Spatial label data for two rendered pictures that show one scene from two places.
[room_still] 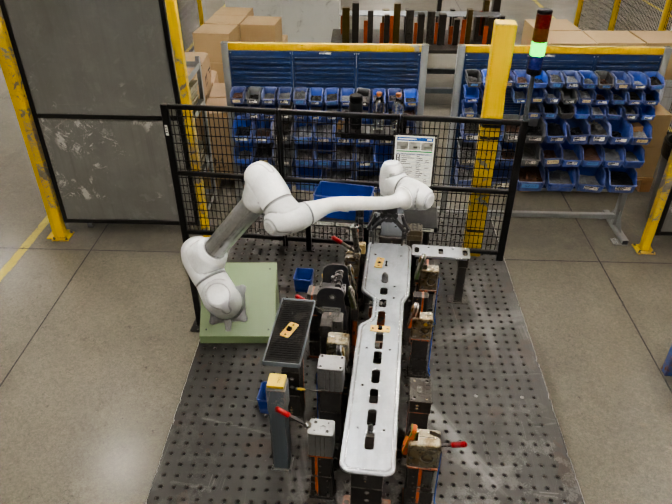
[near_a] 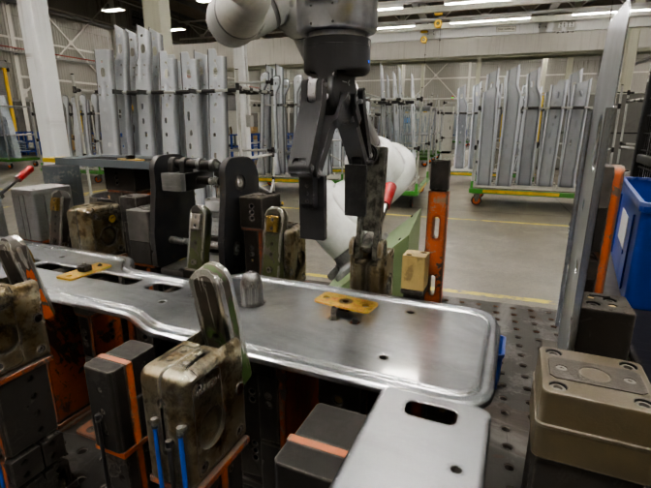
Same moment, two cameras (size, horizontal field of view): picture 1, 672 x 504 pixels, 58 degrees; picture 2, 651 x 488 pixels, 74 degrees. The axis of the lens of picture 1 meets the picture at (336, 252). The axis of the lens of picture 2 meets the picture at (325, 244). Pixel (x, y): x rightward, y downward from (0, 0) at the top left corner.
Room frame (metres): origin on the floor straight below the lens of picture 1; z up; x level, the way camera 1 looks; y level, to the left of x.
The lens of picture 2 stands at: (2.54, -0.75, 1.25)
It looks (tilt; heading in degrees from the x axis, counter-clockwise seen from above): 15 degrees down; 107
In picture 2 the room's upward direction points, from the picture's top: straight up
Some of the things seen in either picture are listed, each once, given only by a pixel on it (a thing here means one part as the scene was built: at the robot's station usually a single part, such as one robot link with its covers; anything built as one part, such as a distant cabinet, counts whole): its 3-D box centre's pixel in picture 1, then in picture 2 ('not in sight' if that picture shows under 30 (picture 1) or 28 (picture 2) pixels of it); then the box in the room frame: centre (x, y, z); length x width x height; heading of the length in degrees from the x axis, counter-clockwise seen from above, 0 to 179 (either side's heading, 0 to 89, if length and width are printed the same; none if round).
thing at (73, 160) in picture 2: (290, 330); (130, 161); (1.75, 0.17, 1.16); 0.37 x 0.14 x 0.02; 173
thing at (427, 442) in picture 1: (421, 470); not in sight; (1.33, -0.30, 0.88); 0.15 x 0.11 x 0.36; 83
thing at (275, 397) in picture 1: (280, 425); (73, 241); (1.49, 0.21, 0.92); 0.08 x 0.08 x 0.44; 83
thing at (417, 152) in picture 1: (413, 160); not in sight; (2.94, -0.41, 1.30); 0.23 x 0.02 x 0.31; 83
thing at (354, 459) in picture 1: (381, 333); (74, 274); (1.92, -0.19, 1.00); 1.38 x 0.22 x 0.02; 173
